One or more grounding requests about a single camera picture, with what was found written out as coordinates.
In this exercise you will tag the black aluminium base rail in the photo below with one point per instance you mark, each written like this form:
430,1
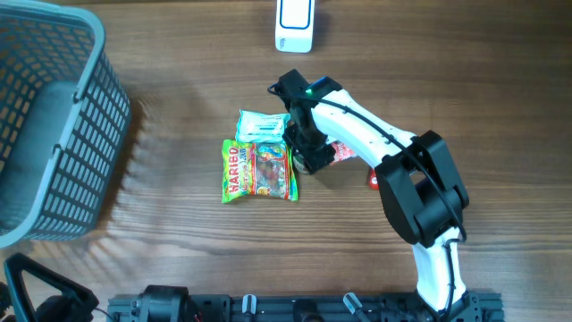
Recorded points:
388,307

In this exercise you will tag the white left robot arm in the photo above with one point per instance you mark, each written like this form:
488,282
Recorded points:
156,303

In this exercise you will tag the green Haribo candy bag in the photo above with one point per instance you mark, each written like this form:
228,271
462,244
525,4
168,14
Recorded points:
262,169

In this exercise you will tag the white teal wipes pack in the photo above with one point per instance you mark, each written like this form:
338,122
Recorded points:
255,127

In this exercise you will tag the small pink snack packet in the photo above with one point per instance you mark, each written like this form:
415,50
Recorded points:
341,152

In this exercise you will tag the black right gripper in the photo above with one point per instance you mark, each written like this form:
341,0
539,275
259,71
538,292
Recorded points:
314,159

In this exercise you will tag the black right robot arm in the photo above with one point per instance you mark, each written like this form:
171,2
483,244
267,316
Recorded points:
421,190

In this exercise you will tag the small red white packet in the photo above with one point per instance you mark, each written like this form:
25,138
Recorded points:
372,180

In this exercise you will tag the green lid jar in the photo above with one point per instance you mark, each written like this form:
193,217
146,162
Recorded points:
299,163

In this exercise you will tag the dark grey plastic basket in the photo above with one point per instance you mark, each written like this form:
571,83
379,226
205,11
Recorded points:
64,118

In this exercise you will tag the white barcode scanner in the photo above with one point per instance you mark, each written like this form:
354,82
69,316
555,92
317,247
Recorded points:
294,25

